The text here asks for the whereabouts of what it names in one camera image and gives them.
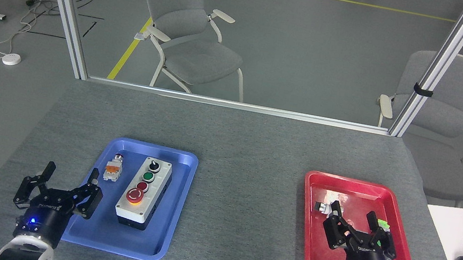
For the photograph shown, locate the grey four-button control box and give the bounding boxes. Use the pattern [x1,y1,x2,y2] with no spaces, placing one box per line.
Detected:
[112,152,175,235]

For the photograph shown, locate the white orange push-button switch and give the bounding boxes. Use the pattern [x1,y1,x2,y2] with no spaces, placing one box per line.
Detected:
[102,152,126,184]

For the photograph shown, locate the grey chair with slim armrests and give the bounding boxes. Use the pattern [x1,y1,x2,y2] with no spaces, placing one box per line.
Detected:
[126,0,262,104]

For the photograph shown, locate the silver aluminium post with strap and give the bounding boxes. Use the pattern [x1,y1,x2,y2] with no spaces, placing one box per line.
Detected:
[387,0,463,149]

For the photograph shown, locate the plain silver aluminium post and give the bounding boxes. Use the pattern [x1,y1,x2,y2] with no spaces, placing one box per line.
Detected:
[14,0,103,82]

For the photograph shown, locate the blue plastic tray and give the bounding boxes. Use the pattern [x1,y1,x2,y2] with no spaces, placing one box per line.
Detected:
[59,130,201,260]

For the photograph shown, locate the black post strap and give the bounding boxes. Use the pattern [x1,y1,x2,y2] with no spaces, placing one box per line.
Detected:
[412,82,435,99]

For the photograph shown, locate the silver aluminium cross rail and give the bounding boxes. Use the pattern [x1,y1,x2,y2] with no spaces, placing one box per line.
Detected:
[86,74,392,137]

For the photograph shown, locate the white floor cable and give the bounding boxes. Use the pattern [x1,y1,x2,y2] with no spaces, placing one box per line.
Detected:
[0,0,53,68]

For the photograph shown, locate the grey chair with wide armrests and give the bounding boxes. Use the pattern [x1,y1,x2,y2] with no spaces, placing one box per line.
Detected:
[362,42,463,210]

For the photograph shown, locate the white round floor device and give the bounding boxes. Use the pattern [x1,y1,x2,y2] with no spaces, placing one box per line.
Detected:
[1,51,23,68]

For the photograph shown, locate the small green switch part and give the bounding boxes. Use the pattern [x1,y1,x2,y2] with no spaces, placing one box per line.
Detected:
[375,217,393,231]

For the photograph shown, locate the black silver push-button switch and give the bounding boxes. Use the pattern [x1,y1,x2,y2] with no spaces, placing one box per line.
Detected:
[313,197,344,218]

